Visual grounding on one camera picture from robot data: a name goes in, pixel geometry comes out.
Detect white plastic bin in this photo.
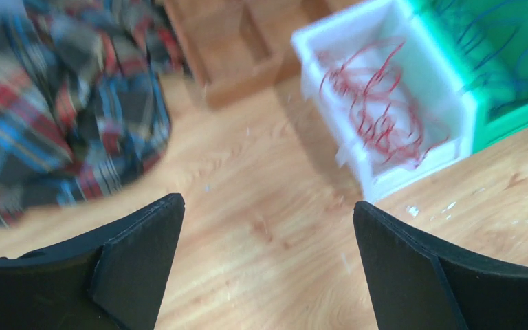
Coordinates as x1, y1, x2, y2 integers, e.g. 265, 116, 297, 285
291, 1, 476, 202

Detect plaid cloth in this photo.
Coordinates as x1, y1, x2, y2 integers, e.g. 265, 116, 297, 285
0, 1, 185, 227

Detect wooden compartment tray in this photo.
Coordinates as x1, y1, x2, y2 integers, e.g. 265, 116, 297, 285
163, 0, 354, 109

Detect green plastic bin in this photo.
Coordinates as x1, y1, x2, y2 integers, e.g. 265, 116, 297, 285
411, 0, 528, 153

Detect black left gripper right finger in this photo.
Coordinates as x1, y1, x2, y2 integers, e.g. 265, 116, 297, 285
353, 201, 528, 329

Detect red wires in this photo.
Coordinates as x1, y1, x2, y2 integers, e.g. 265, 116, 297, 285
318, 38, 450, 171

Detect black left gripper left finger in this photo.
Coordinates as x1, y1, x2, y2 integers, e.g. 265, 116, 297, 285
0, 193, 185, 329

